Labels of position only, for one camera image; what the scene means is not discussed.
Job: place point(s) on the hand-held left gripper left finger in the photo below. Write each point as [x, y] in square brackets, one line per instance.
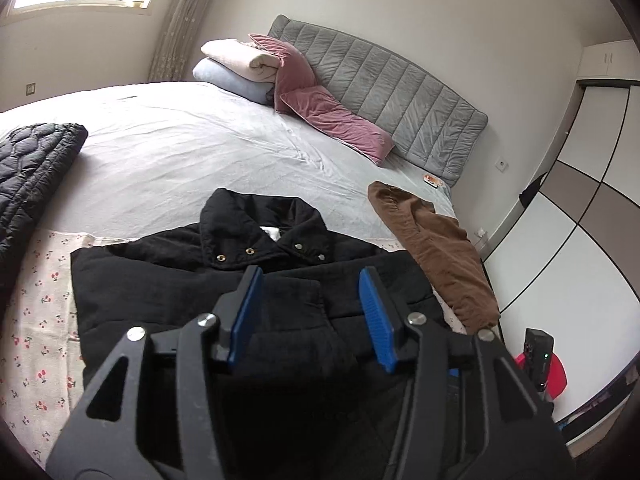
[245, 315]

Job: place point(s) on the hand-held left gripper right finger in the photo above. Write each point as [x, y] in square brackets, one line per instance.
[375, 320]

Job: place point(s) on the small colourful packet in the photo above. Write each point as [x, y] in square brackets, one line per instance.
[434, 180]

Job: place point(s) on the black device with green light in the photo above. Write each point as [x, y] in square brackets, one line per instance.
[537, 350]

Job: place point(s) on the bed with white sheet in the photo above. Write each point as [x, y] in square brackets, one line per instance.
[200, 135]

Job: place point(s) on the red stool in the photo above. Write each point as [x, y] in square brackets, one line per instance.
[556, 375]

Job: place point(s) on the long pink velvet pillow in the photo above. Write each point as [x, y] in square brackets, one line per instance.
[340, 120]

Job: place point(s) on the cherry print blanket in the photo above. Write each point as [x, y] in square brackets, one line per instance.
[40, 340]

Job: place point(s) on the white and grey wardrobe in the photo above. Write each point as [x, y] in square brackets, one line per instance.
[575, 240]

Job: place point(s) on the grey padded headboard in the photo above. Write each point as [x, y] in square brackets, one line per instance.
[390, 90]

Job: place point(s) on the folded light blue blanket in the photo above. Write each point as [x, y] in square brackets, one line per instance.
[225, 82]

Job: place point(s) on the square pink velvet pillow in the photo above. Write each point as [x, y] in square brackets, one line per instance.
[295, 70]

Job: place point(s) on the black quilted jacket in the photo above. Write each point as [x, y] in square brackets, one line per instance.
[35, 170]

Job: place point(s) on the folded cream blanket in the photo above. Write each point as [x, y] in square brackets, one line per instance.
[235, 57]

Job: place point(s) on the patterned lace curtain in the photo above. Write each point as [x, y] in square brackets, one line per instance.
[185, 20]

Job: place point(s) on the white wall socket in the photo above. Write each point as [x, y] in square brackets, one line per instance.
[480, 236]
[501, 164]

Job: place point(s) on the wall outlet plate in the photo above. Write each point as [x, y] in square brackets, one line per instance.
[31, 89]

